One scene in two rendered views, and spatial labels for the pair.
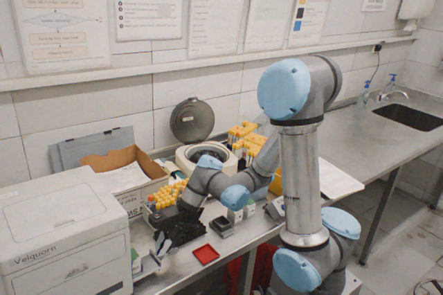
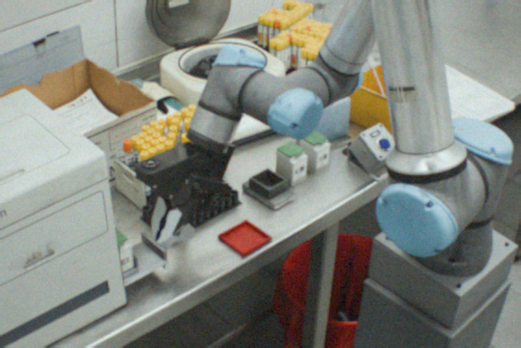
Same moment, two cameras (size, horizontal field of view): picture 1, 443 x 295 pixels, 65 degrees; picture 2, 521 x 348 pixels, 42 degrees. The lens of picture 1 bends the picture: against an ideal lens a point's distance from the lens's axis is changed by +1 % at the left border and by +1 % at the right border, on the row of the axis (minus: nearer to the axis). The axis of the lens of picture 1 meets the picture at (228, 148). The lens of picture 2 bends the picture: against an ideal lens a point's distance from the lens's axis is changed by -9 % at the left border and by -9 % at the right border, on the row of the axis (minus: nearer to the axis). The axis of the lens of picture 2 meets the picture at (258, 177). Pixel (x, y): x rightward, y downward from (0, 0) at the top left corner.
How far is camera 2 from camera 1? 0.18 m
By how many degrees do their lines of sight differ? 7
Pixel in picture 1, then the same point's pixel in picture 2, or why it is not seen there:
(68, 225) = (18, 177)
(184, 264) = (207, 258)
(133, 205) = not seen: hidden behind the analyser
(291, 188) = (398, 72)
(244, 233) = (313, 199)
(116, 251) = (92, 223)
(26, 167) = not seen: outside the picture
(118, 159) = (59, 89)
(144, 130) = (100, 33)
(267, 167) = (350, 55)
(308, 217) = (432, 122)
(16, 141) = not seen: outside the picture
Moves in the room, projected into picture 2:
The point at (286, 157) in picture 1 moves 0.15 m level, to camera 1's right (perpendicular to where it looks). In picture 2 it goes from (384, 18) to (494, 26)
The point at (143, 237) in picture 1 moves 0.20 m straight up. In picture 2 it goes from (124, 220) to (114, 127)
